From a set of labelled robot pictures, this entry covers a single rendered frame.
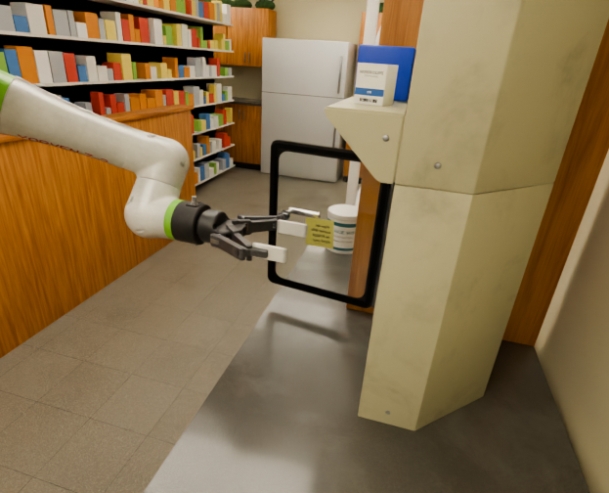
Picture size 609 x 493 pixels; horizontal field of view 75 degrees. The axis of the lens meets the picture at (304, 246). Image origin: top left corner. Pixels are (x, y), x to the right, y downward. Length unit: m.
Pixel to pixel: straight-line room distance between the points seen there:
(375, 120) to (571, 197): 0.57
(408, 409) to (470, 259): 0.31
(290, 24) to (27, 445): 5.69
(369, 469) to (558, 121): 0.63
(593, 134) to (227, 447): 0.93
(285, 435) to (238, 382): 0.17
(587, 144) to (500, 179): 0.40
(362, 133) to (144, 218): 0.53
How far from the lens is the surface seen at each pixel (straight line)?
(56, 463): 2.14
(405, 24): 0.97
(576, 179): 1.04
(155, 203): 0.93
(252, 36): 6.29
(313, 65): 5.65
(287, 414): 0.85
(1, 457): 2.26
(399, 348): 0.74
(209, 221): 0.87
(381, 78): 0.68
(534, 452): 0.93
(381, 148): 0.60
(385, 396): 0.82
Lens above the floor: 1.57
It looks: 25 degrees down
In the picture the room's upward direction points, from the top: 4 degrees clockwise
